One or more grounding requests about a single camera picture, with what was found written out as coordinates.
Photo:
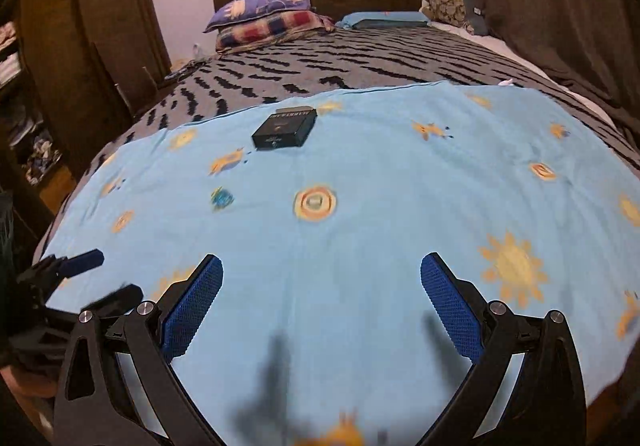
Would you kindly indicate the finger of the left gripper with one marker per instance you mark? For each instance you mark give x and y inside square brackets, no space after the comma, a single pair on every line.
[75,266]

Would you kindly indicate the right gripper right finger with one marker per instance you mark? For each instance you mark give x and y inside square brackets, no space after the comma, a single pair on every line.
[547,405]

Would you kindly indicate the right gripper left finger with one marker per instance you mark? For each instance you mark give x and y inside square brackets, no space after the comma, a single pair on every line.
[94,405]

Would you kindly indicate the wooden wardrobe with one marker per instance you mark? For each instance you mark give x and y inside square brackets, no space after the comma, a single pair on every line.
[96,65]

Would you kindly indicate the light blue cartoon sheet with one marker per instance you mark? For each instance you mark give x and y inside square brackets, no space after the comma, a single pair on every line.
[322,311]

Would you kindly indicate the black rectangular box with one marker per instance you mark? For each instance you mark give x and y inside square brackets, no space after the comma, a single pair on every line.
[285,128]

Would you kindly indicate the red blue plaid pillow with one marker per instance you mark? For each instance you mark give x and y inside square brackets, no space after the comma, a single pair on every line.
[271,30]

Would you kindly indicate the grey black patterned blanket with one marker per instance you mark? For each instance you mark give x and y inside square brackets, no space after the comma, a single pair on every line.
[347,59]

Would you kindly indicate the purple cartoon pillow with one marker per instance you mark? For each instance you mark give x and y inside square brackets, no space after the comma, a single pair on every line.
[240,11]

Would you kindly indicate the plaid mattress bed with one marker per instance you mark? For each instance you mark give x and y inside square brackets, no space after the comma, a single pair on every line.
[600,73]

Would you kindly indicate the light blue flat pillow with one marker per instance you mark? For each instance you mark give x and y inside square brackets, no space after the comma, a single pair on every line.
[389,19]

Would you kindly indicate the dark blue bag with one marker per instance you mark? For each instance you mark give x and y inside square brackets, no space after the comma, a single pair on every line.
[475,20]

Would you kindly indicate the patterned brown cushion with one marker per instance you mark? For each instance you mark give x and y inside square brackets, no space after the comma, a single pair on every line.
[458,13]

